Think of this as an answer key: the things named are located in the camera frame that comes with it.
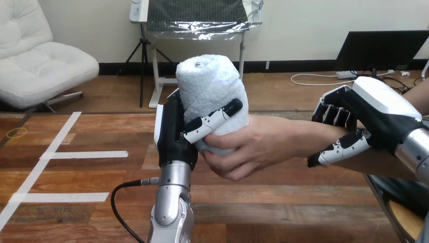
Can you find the white power strip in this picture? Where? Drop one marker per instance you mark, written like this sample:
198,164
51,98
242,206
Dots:
345,74

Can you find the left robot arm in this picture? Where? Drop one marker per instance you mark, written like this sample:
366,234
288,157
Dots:
172,201

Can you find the dark screen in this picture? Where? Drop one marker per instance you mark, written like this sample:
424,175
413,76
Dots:
378,50

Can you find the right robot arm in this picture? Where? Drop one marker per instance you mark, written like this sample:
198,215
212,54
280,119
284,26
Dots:
415,147

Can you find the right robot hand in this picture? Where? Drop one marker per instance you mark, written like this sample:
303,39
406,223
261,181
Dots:
382,110

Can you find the white towel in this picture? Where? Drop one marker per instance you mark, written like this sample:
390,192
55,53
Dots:
207,87

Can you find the white desk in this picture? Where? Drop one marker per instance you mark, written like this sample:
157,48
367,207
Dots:
156,77

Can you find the foil sheet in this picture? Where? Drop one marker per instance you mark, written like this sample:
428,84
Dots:
201,16

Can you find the person's hand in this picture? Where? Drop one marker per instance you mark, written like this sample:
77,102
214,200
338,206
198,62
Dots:
254,144

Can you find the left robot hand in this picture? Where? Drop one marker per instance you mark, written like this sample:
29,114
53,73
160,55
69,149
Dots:
172,134

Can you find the black tripod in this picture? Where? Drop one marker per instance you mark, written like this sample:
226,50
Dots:
143,60

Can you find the white cushioned chair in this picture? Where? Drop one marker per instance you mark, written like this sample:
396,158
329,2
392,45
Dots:
40,63

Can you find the person's forearm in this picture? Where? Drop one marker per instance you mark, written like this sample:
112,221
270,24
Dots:
318,137

